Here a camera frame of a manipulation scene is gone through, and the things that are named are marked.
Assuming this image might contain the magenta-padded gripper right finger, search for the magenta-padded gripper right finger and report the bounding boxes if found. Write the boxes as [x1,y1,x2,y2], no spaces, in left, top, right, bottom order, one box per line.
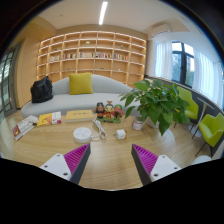
[130,143,182,187]

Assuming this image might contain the glass door with dark frame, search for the glass door with dark frame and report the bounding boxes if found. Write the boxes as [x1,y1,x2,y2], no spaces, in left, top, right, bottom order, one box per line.
[0,43,21,118]

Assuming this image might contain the dark framed window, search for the dark framed window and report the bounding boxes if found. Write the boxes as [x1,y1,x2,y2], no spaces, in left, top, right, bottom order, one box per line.
[171,41,195,88]

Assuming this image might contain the black bag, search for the black bag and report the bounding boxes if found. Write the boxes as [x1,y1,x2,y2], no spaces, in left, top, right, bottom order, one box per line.
[30,75,54,104]

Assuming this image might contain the long ceiling light strip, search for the long ceiling light strip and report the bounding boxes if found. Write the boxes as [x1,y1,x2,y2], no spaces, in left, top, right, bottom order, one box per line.
[98,0,109,26]

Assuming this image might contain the wooden shelf unit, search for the wooden shelf unit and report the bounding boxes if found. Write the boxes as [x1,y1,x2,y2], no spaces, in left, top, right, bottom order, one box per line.
[35,30,148,86]

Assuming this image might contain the round white power strip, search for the round white power strip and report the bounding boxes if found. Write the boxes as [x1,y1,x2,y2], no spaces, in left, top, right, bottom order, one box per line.
[72,126,93,144]

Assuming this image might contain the white power cable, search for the white power cable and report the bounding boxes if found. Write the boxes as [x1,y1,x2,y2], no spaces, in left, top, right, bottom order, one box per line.
[89,119,108,141]

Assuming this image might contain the large yellow book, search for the large yellow book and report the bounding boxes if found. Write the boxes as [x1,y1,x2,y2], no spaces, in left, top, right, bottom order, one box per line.
[65,109,98,123]

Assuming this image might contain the white air conditioner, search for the white air conditioner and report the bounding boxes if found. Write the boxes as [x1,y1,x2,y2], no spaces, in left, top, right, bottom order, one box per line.
[150,23,173,38]

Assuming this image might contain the white sheer curtain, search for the white sheer curtain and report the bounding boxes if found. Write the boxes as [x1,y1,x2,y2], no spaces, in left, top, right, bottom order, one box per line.
[193,49,224,108]
[154,40,174,81]

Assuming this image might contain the white charger with gold top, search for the white charger with gold top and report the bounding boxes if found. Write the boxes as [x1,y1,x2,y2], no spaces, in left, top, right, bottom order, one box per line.
[115,128,127,141]

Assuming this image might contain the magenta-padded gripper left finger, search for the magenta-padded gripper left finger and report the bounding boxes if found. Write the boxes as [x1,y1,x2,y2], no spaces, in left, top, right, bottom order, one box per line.
[39,143,92,185]

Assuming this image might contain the yellow cushion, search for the yellow cushion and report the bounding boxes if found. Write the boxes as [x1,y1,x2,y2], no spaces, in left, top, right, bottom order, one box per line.
[68,72,95,96]

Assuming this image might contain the three painted figurines on base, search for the three painted figurines on base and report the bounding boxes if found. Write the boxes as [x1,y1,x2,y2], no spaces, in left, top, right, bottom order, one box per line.
[93,100,125,124]

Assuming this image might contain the green potted plant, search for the green potted plant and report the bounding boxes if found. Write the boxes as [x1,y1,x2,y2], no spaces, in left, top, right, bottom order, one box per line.
[119,78,192,136]

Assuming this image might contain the grey sofa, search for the grey sofa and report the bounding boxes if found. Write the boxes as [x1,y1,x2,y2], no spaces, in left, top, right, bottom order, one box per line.
[20,73,141,118]

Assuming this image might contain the small white and red cup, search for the small white and red cup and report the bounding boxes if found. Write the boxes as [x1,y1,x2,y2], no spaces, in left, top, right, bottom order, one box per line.
[132,116,145,131]

